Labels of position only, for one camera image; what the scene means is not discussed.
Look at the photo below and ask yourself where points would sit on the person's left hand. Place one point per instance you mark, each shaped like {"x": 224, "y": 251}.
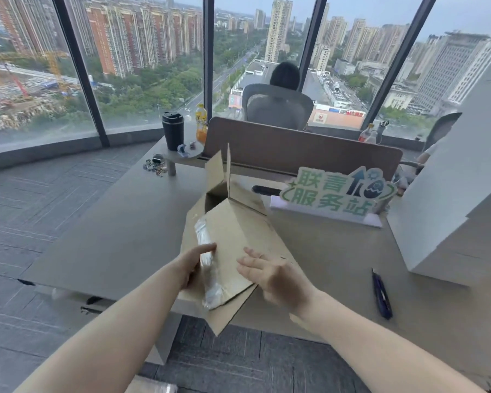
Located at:
{"x": 190, "y": 268}

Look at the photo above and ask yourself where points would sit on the person's right hand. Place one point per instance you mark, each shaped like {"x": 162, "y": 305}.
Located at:
{"x": 284, "y": 284}

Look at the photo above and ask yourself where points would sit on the person's right thumb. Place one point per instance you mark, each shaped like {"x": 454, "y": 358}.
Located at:
{"x": 254, "y": 253}

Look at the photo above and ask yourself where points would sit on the person's left thumb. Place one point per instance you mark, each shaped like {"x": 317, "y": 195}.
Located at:
{"x": 205, "y": 249}

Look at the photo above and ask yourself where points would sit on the brown cardboard box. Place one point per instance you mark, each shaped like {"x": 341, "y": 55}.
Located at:
{"x": 237, "y": 233}

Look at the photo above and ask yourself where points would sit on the clear plastic bag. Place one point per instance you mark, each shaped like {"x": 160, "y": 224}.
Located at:
{"x": 208, "y": 278}

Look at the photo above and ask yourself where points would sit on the person's right forearm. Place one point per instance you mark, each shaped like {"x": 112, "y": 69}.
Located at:
{"x": 376, "y": 356}

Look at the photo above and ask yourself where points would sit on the person's left forearm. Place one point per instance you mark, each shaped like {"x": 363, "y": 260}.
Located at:
{"x": 106, "y": 335}

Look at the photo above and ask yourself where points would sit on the white sign base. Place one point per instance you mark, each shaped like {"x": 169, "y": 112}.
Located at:
{"x": 323, "y": 214}

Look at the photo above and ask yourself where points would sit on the grey desk side shelf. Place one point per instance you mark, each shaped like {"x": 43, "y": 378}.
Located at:
{"x": 184, "y": 159}

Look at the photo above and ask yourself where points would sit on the bunch of keys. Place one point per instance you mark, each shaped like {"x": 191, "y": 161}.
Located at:
{"x": 154, "y": 166}

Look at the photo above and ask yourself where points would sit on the green cutout sign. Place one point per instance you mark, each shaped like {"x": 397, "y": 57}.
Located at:
{"x": 331, "y": 194}

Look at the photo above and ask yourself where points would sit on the grey desk leg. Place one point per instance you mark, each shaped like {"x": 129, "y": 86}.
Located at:
{"x": 167, "y": 339}

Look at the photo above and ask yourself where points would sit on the small items on shelf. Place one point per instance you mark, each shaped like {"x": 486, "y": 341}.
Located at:
{"x": 188, "y": 148}

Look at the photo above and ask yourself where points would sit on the brown desk divider panel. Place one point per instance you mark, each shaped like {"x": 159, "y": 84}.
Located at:
{"x": 302, "y": 149}

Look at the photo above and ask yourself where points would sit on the black travel mug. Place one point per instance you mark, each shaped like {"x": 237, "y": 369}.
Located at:
{"x": 173, "y": 130}

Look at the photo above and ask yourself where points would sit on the orange juice bottle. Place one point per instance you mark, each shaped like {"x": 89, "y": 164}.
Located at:
{"x": 201, "y": 124}

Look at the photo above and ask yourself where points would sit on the dark blue pen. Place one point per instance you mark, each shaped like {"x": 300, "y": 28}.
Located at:
{"x": 381, "y": 292}

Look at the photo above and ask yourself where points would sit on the grey mesh office chair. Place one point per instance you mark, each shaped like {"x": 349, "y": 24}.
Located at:
{"x": 278, "y": 108}

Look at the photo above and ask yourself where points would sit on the red-label drink bottle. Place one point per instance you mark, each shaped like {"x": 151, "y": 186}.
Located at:
{"x": 366, "y": 135}

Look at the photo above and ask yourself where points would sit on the black spray bottle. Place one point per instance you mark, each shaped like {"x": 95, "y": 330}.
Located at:
{"x": 382, "y": 131}

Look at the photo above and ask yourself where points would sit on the large white box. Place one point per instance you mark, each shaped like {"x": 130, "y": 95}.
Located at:
{"x": 454, "y": 200}

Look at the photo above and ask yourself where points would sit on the dark office chair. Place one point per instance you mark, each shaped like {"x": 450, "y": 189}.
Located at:
{"x": 444, "y": 130}

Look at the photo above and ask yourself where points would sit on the black window frame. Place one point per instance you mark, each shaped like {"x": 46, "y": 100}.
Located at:
{"x": 82, "y": 73}

